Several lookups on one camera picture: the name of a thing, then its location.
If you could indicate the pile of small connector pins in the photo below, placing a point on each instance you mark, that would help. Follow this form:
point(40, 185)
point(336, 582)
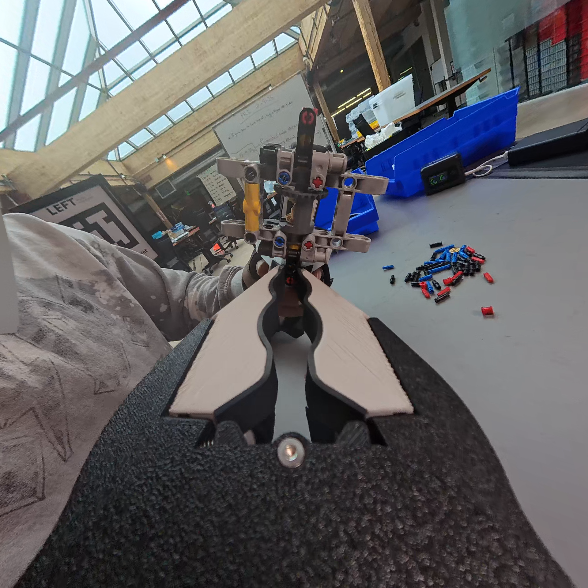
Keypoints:
point(450, 271)

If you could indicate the black power adapter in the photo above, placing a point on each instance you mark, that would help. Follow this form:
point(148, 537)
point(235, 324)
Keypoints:
point(551, 142)

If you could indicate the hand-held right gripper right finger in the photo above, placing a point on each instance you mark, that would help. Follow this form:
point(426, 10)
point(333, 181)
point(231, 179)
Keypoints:
point(358, 363)

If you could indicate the storage drawer rack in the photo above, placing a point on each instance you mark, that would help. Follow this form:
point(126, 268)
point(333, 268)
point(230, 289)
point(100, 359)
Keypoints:
point(551, 59)

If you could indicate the black white printed sign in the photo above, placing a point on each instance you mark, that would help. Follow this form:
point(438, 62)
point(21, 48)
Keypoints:
point(92, 216)

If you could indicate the wooden top desk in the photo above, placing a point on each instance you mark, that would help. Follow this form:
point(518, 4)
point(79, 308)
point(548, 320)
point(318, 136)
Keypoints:
point(441, 99)

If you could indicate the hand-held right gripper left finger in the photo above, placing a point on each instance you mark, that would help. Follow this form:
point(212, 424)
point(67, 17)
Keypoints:
point(220, 363)

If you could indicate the person's left hand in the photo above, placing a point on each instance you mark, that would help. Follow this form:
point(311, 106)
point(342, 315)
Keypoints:
point(249, 275)

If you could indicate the grey desk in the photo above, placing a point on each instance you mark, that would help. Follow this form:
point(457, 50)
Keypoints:
point(482, 367)

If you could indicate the large whiteboard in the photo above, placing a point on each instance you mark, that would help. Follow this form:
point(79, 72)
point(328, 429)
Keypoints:
point(271, 119)

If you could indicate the person's left forearm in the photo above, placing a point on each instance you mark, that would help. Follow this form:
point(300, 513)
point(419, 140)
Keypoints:
point(202, 294)

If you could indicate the short blue storage bin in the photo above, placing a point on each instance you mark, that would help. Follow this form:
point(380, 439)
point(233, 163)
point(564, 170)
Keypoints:
point(363, 211)

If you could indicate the red toy bush piece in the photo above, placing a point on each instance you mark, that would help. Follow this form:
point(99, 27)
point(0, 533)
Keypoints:
point(487, 311)

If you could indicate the person's grey sweatshirt torso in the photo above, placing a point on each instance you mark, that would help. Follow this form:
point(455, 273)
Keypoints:
point(69, 344)

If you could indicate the black office chair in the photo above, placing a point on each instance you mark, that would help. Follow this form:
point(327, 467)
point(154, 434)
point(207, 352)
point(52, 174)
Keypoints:
point(216, 257)

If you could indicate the grey toy brick assembly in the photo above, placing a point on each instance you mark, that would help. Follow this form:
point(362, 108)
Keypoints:
point(303, 216)

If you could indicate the small whiteboard with writing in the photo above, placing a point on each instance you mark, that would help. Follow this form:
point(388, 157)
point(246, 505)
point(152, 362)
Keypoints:
point(218, 186)

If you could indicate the clear plastic storage box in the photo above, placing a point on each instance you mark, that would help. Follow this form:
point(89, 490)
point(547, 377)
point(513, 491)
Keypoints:
point(393, 101)

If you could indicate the black device with green display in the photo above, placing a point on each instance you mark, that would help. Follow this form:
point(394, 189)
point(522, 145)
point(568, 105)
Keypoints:
point(442, 174)

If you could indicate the long blue storage bin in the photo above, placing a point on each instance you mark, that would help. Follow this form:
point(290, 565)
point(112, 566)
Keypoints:
point(459, 133)

